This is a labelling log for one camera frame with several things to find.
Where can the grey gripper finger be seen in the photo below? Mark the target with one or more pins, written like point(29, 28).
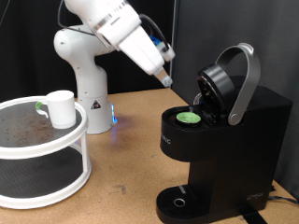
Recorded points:
point(163, 77)

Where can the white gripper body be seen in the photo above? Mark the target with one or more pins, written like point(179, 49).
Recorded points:
point(141, 51)

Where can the coffee pod with green lid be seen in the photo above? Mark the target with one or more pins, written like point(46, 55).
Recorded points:
point(188, 117)

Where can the black Keurig coffee machine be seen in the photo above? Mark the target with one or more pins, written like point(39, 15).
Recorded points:
point(236, 161)

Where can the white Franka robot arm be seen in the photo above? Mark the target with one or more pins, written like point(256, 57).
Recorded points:
point(90, 71)

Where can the black backdrop curtain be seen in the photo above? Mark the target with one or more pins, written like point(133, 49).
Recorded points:
point(31, 62)

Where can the white two-tier turntable stand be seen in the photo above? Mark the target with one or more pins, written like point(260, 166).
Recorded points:
point(37, 151)

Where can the black tape strip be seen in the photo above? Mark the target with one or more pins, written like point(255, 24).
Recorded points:
point(252, 216)

